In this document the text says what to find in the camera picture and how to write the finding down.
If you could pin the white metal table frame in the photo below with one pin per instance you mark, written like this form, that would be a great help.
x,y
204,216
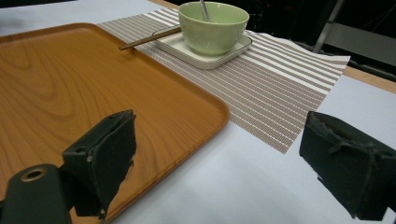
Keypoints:
x,y
358,40

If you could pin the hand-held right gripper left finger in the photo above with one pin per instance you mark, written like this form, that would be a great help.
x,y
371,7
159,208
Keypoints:
x,y
102,161

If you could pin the green ceramic bowl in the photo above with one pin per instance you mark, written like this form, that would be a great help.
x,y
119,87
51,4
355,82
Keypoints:
x,y
211,34

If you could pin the white square plate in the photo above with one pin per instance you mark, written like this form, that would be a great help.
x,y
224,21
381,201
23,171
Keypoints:
x,y
199,60

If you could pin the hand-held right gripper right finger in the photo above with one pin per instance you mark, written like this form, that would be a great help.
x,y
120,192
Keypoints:
x,y
348,165

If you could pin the brown chopstick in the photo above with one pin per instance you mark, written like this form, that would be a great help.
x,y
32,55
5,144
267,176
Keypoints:
x,y
149,39

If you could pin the striped woven placemat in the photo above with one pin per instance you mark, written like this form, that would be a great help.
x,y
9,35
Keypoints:
x,y
264,87

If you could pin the wooden tray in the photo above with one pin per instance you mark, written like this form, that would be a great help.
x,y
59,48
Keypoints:
x,y
93,77

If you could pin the metal spoon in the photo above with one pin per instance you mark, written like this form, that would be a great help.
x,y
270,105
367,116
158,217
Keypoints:
x,y
204,11

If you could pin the pale blue table sheet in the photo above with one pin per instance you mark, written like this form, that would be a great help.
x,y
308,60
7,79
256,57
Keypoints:
x,y
249,186

